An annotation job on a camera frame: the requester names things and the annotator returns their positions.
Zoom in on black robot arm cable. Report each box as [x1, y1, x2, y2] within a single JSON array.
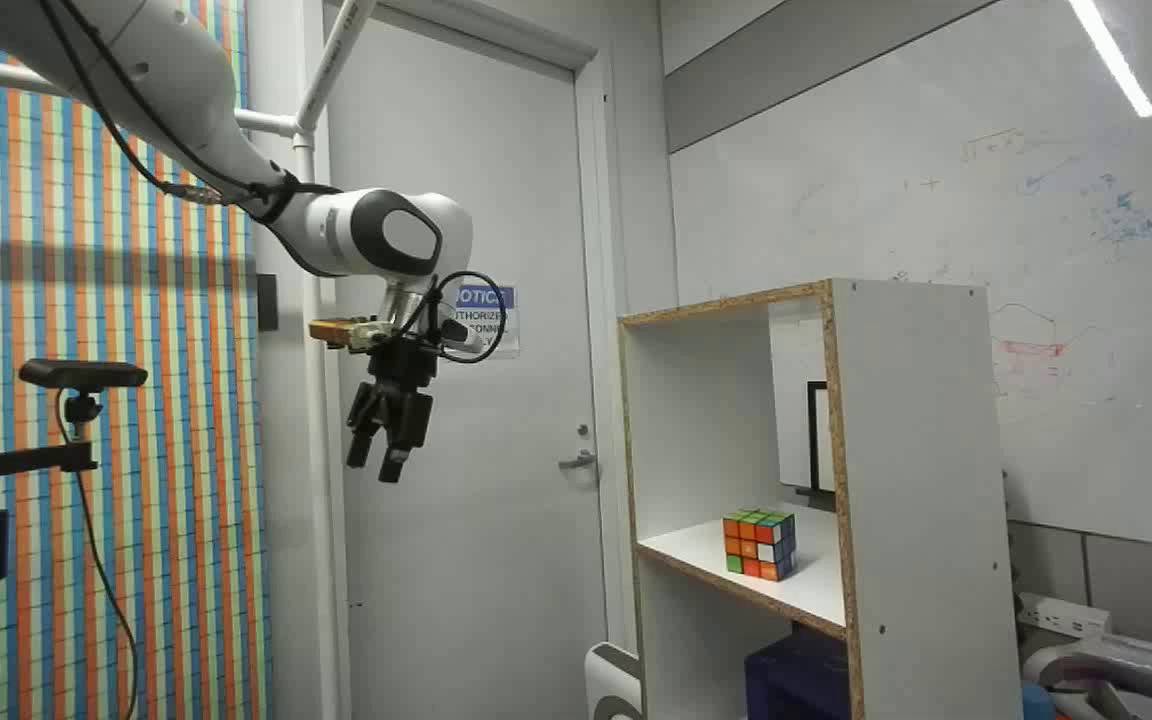
[[36, 0, 511, 369]]

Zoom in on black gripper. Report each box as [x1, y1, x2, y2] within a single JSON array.
[[342, 333, 441, 486]]

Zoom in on metal door handle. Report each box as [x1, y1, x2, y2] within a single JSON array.
[[555, 449, 602, 486]]

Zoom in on white and grey device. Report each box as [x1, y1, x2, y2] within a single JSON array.
[[1017, 591, 1152, 720]]

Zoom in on black wall switch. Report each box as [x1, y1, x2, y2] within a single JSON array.
[[251, 273, 284, 336]]

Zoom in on multicolour Rubik's cube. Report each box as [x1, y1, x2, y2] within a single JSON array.
[[718, 504, 798, 585]]

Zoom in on white whiteboard with scribbles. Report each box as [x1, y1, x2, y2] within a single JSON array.
[[668, 0, 1152, 554]]

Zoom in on black camera cable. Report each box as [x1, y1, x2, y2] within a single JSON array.
[[61, 397, 143, 720]]

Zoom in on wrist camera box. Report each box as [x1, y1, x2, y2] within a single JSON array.
[[303, 312, 389, 355]]

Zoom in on white appliance with round vent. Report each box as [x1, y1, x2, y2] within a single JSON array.
[[580, 641, 649, 720]]

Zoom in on white wooden open cabinet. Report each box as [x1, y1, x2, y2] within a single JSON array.
[[614, 277, 1027, 720]]

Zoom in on black framed panel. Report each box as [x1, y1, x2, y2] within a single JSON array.
[[805, 374, 841, 510]]

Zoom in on black camera on stand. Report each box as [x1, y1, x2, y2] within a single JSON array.
[[0, 355, 151, 478]]

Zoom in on white door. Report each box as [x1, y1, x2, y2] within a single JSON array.
[[319, 11, 610, 720]]

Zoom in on dark blue storage bin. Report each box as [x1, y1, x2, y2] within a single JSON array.
[[741, 626, 853, 720]]

